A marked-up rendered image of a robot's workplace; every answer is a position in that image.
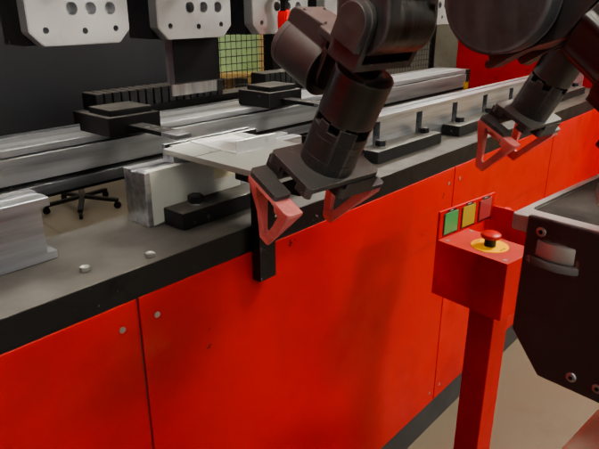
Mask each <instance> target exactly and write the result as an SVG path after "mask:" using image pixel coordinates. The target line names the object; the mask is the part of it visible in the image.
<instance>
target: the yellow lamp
mask: <svg viewBox="0 0 599 449"><path fill-rule="evenodd" d="M475 209H476V203H474V204H471V205H469V206H467V207H464V212H463V221H462V228H463V227H465V226H467V225H471V224H473V223H474V218H475Z"/></svg>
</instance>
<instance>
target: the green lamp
mask: <svg viewBox="0 0 599 449"><path fill-rule="evenodd" d="M458 214H459V209H458V210H455V211H452V212H450V213H447V214H446V217H445V226H444V235H445V234H447V233H451V232H453V231H455V230H457V223H458Z"/></svg>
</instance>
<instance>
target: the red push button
mask: <svg viewBox="0 0 599 449"><path fill-rule="evenodd" d="M480 236H481V238H482V239H484V240H485V241H484V246H486V247H489V248H494V247H495V246H496V241H499V240H500V239H501V238H502V234H501V233H500V232H498V231H495V230H485V231H482V232H481V234H480Z"/></svg>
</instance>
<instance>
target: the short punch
mask: <svg viewBox="0 0 599 449"><path fill-rule="evenodd" d="M164 42H165V54H166V65H167V77H168V84H169V85H171V92H172V97H173V96H179V95H186V94H197V93H204V92H210V91H217V79H220V67H219V48H218V37H204V38H187V39H171V40H167V39H164Z"/></svg>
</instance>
